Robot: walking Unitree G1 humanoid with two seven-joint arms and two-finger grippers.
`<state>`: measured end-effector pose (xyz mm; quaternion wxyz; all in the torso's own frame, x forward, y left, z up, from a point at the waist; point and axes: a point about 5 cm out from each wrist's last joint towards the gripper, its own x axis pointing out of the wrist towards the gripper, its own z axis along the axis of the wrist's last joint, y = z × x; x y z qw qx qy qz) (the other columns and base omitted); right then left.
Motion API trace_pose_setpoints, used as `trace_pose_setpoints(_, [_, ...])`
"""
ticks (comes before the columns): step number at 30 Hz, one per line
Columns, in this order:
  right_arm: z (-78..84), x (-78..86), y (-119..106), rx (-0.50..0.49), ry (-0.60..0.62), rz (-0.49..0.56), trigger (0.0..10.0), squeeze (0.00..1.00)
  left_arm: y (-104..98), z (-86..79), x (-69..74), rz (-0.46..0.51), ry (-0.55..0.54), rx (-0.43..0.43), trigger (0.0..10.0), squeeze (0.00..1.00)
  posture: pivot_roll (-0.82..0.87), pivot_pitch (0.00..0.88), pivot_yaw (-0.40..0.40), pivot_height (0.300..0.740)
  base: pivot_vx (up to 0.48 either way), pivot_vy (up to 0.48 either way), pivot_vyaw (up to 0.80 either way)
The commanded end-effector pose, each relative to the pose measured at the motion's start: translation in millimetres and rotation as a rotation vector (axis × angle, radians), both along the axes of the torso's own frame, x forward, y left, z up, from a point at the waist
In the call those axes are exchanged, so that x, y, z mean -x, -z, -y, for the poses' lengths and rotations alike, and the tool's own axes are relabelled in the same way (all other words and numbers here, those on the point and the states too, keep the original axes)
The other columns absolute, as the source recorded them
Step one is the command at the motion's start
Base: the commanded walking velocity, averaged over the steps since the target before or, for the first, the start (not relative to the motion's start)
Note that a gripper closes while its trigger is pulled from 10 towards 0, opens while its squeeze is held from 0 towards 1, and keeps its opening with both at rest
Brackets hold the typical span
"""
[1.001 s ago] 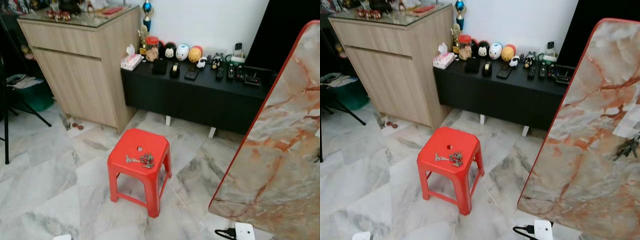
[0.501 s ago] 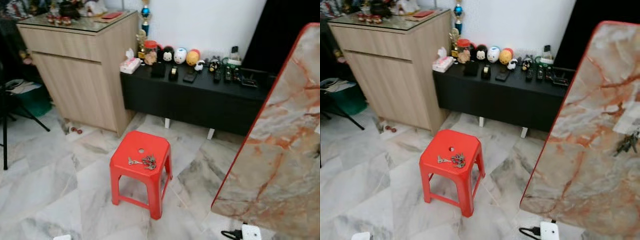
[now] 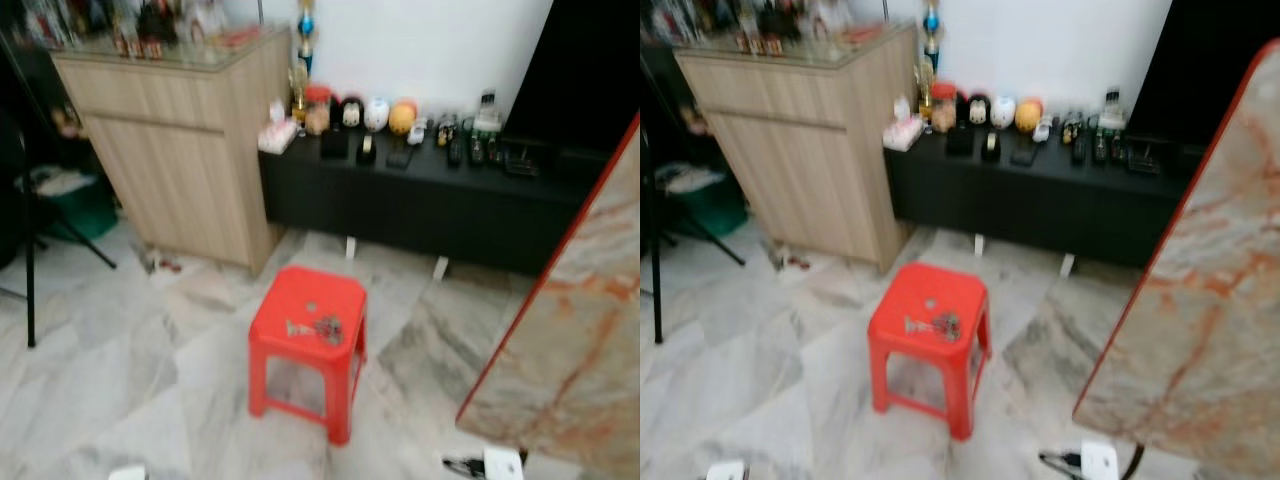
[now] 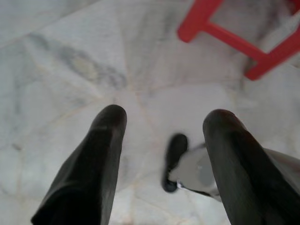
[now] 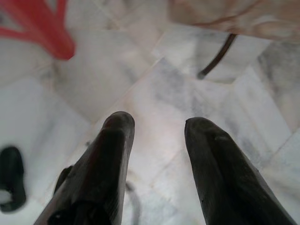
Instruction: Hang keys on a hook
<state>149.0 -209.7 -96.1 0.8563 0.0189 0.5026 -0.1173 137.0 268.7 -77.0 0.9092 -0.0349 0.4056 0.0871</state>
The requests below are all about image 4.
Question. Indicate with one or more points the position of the red plastic stool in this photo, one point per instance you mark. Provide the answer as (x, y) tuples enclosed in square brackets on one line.
[(234, 39)]

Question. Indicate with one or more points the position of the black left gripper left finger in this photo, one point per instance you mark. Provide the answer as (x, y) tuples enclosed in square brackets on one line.
[(89, 175)]

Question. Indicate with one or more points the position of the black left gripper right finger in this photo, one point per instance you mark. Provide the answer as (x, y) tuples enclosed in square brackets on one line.
[(239, 175)]

